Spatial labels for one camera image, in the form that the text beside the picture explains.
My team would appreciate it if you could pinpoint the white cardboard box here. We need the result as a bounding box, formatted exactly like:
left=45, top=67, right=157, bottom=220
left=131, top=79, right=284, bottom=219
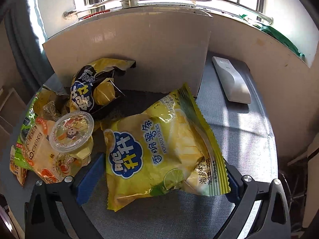
left=42, top=12, right=213, bottom=97

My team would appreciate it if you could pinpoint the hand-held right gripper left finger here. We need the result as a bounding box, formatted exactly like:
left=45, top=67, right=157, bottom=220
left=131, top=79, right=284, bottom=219
left=24, top=152, right=106, bottom=239

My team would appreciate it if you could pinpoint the clear yellow snack wrapper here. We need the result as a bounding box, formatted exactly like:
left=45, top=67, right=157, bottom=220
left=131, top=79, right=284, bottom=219
left=32, top=87, right=73, bottom=120

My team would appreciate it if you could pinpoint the orange and white snack packet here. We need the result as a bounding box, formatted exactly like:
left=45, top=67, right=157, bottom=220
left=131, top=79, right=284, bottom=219
left=24, top=116, right=65, bottom=183

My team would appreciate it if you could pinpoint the steel window rail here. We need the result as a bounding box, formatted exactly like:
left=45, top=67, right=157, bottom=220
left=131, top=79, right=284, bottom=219
left=62, top=0, right=274, bottom=25

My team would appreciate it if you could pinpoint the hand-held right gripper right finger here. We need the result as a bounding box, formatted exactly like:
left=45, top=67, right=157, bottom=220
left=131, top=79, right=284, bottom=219
left=214, top=161, right=292, bottom=239

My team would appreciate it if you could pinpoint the clear jelly cup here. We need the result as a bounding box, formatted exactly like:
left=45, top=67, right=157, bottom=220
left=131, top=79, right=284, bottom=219
left=51, top=152, right=91, bottom=182
left=49, top=112, right=95, bottom=158

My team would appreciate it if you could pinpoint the large yellow chip bag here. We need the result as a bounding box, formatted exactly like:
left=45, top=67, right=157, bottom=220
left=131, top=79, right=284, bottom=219
left=101, top=83, right=231, bottom=212

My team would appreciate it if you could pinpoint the green snack packet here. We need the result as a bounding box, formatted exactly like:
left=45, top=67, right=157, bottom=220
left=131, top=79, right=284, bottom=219
left=14, top=90, right=44, bottom=171

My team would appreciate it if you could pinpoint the white remote control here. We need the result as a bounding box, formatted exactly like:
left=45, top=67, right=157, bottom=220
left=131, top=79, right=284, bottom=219
left=212, top=56, right=251, bottom=104

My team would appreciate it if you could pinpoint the dark and yellow chip bag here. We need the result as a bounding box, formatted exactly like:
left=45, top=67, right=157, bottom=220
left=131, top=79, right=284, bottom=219
left=68, top=58, right=137, bottom=120

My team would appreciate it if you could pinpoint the small yellow snack packet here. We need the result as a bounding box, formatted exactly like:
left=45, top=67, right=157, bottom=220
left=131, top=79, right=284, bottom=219
left=10, top=144, right=28, bottom=186

